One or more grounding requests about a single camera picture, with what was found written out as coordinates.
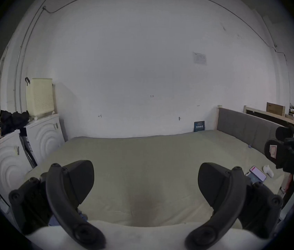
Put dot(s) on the white hand controller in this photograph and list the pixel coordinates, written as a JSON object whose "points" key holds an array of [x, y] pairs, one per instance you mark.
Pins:
{"points": [[268, 170]]}

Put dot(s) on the dark blue sign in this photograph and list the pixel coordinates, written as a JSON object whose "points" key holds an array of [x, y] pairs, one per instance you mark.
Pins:
{"points": [[199, 126]]}

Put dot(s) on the brown carton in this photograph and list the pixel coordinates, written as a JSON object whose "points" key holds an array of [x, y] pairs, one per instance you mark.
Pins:
{"points": [[275, 109]]}

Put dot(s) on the black bag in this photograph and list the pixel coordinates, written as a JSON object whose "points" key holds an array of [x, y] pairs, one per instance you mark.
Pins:
{"points": [[13, 120]]}

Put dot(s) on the bed with pale green sheet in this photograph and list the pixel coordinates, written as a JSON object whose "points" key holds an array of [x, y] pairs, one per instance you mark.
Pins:
{"points": [[147, 165]]}

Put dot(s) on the phone with pink screen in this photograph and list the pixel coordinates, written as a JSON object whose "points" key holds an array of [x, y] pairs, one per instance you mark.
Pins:
{"points": [[258, 173]]}

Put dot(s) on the phone with blue screen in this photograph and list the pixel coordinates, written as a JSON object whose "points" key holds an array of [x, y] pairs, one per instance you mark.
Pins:
{"points": [[252, 178]]}

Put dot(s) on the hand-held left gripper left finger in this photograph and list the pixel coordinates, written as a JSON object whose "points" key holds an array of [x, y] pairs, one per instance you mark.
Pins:
{"points": [[58, 191]]}

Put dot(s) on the white washing machine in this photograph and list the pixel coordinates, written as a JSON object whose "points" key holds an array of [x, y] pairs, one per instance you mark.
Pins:
{"points": [[45, 137], [4, 163]]}

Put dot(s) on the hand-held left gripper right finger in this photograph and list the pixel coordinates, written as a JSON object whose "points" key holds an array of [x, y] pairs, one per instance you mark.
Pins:
{"points": [[230, 191]]}

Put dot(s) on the cream plastic laundry basket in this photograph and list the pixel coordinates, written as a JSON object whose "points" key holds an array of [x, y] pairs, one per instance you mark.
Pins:
{"points": [[40, 98]]}

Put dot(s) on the white paper notice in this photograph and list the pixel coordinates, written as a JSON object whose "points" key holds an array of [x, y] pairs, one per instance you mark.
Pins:
{"points": [[199, 58]]}

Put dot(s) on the grey padded headboard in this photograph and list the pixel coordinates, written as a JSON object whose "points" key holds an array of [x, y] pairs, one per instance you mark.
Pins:
{"points": [[243, 126]]}

